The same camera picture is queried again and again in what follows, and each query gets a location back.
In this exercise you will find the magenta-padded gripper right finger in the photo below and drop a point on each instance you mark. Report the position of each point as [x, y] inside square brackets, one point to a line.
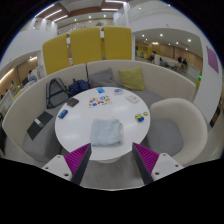
[150, 163]

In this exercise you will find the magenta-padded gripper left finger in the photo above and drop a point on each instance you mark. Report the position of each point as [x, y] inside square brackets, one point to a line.
[75, 161]

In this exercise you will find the light blue towel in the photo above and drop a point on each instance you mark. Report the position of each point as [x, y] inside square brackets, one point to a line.
[106, 132]

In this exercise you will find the yellow and blue toy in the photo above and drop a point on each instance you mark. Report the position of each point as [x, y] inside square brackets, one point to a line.
[139, 117]

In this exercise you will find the blue pouch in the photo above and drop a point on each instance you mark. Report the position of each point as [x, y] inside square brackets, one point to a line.
[63, 114]

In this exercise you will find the dark grey laptop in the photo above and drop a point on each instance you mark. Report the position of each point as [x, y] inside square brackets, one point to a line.
[39, 125]

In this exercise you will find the white round armchair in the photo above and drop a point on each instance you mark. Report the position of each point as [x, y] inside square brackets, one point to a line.
[180, 116]

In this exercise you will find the dark brown notebook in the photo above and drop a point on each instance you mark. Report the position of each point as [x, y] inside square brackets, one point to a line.
[73, 102]

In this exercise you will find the colourful sticker sheet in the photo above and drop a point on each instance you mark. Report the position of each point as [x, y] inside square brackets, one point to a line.
[99, 101]

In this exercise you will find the flat white box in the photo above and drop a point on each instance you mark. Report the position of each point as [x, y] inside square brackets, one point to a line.
[132, 98]

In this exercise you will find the grey backpack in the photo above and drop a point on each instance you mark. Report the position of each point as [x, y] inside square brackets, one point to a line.
[56, 93]

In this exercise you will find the curved white sofa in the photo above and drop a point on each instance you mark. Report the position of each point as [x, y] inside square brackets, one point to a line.
[23, 110]

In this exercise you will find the dark blue patterned bag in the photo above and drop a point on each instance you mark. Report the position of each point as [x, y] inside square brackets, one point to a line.
[79, 86]

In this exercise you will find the small blue card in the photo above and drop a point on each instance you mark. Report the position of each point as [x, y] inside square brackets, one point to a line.
[100, 90]

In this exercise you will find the small white blue item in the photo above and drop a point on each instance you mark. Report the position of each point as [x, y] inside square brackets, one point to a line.
[118, 91]

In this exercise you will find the olive green cushion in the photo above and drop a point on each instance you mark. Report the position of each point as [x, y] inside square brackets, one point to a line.
[132, 79]

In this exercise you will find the grey cushion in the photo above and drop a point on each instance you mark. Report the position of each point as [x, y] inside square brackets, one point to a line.
[102, 78]

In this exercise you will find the person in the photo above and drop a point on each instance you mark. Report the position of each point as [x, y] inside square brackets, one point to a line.
[152, 56]

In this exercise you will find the ceiling strip lights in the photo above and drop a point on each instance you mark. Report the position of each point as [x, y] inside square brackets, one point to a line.
[53, 14]

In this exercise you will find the purple wall poster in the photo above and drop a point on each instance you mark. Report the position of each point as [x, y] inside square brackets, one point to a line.
[212, 59]

